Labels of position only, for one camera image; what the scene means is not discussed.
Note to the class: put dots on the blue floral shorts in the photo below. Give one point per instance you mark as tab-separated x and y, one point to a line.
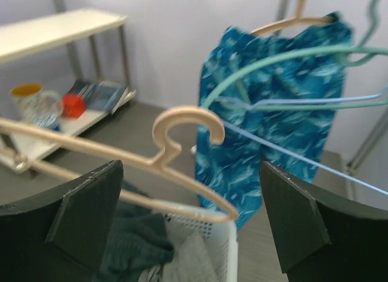
232	169

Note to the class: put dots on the dark navy shorts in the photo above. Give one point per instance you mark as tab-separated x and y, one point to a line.
137	241

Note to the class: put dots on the grey cloth in basket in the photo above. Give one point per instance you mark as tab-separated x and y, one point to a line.
191	260

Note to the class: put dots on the white laundry basket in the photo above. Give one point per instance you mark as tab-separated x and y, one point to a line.
220	240

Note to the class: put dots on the patterned white cloth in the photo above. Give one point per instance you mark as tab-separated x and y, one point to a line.
153	274

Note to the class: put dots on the red box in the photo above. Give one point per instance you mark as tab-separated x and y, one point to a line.
74	106

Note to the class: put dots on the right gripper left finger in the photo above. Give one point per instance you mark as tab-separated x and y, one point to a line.
60	234

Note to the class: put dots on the beige wooden hanger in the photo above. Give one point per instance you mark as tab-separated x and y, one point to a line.
295	20

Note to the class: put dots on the clear glass mug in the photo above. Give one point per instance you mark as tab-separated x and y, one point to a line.
42	108

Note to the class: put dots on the blue book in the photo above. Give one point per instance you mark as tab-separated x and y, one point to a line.
102	96

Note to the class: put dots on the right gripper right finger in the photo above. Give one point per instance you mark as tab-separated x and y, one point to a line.
321	236

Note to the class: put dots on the teal plastic hanger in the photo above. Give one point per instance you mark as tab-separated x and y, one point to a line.
298	68

